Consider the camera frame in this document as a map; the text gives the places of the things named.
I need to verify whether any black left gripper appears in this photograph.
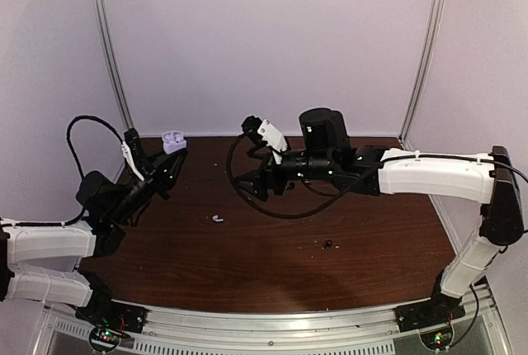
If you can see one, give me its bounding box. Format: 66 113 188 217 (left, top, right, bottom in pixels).
107 143 186 225

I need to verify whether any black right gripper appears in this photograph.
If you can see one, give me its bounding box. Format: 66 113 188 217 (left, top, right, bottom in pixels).
232 144 337 201

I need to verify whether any lilac earbud charging case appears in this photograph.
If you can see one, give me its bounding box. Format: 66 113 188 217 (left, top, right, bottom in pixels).
161 130 187 154

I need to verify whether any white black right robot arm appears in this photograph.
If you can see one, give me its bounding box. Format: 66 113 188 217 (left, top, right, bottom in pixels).
226 108 526 324

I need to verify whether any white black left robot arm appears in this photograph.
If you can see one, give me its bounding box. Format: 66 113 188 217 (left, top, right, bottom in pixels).
1 149 188 325

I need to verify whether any black earbud front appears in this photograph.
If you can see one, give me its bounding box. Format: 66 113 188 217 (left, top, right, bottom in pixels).
321 239 333 249

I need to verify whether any left controller circuit board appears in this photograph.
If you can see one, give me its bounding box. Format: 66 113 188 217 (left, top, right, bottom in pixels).
88 327 130 352

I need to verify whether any controller circuit board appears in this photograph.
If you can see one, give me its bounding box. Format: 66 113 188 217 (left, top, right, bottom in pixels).
420 328 454 352
88 327 130 352

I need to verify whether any right controller circuit board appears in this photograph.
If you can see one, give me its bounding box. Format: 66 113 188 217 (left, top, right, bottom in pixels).
420 328 454 352

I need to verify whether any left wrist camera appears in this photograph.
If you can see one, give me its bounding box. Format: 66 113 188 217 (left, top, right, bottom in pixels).
121 128 145 182

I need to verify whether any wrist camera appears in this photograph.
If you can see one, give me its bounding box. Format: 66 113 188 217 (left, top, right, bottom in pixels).
242 116 289 165
121 128 145 182

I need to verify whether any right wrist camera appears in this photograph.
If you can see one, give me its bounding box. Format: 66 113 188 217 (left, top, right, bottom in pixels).
242 116 289 165

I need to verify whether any black right camera cable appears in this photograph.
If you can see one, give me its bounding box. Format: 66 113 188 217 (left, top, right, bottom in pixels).
224 133 372 220

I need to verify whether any black camera cable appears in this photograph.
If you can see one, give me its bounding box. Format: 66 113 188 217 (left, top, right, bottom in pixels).
224 133 372 220
67 115 129 182

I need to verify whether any black left camera cable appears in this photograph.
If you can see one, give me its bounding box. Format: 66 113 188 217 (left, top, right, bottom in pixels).
67 115 129 182

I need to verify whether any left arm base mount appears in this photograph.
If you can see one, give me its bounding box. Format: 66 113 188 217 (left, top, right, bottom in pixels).
73 271 147 334

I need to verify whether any right aluminium corner post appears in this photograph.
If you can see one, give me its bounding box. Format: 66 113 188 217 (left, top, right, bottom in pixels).
398 0 446 149

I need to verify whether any aluminium corner post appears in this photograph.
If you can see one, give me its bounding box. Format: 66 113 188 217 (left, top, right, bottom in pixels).
398 0 446 149
93 0 134 130

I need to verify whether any aluminium front rail frame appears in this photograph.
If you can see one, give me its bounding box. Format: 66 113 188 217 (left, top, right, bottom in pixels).
32 276 512 355

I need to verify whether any left aluminium corner post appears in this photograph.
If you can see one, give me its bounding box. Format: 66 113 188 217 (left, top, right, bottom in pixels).
93 0 134 130

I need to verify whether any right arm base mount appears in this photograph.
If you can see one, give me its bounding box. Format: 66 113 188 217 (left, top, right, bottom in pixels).
394 286 465 333

